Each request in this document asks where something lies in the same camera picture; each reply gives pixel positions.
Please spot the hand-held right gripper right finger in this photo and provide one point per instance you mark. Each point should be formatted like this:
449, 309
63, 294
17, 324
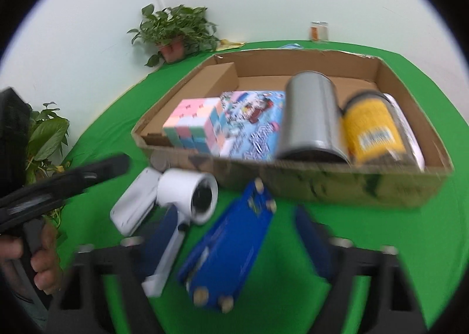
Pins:
315, 246

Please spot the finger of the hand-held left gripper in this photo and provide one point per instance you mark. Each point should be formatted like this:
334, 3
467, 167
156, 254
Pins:
99, 167
44, 196

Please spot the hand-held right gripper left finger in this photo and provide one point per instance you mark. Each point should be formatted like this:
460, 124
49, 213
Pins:
161, 238

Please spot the large cardboard box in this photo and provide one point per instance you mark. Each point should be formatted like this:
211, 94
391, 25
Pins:
329, 187

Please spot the blue toy car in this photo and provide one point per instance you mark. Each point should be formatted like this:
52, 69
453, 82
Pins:
227, 246

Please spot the pastel cube puzzle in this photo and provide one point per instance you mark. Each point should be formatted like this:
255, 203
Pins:
190, 117

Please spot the silver metal can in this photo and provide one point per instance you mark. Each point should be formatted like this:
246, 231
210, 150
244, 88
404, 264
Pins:
307, 114

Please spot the yellow label dried flower jar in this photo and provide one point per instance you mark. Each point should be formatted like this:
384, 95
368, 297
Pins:
370, 125

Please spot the cartoon board game box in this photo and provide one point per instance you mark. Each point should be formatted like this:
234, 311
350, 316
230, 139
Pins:
252, 125

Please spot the white spray bottle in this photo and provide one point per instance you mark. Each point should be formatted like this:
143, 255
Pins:
410, 136

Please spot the person's left hand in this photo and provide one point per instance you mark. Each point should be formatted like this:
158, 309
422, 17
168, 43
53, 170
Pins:
45, 268

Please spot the large leafy green plant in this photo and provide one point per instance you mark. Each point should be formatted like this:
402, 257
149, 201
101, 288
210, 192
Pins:
47, 136

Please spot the white handheld hair dryer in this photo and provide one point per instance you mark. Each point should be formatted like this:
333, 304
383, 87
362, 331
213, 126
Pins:
179, 187

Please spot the potted plant in orange pot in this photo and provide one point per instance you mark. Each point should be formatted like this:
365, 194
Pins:
172, 26

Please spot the yellow cloth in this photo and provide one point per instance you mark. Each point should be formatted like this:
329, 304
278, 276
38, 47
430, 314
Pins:
229, 44

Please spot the light blue phone case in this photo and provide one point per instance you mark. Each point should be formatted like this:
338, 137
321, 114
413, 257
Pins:
293, 46

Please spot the glass jar with orange label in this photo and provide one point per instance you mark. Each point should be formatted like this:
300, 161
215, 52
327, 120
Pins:
318, 31

